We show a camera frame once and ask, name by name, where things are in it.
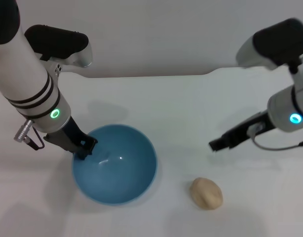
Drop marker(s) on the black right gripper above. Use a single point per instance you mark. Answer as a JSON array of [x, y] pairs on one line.
[[247, 130]]

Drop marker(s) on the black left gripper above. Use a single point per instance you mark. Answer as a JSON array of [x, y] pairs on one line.
[[67, 138]]

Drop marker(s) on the blue ceramic bowl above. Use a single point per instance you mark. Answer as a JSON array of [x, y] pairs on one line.
[[122, 177]]

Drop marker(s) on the beige egg yolk pastry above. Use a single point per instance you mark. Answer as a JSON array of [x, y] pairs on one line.
[[206, 193]]

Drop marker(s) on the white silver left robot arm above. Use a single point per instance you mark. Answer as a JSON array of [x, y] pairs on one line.
[[25, 74]]

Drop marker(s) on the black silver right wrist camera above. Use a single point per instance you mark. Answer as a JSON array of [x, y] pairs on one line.
[[275, 42]]

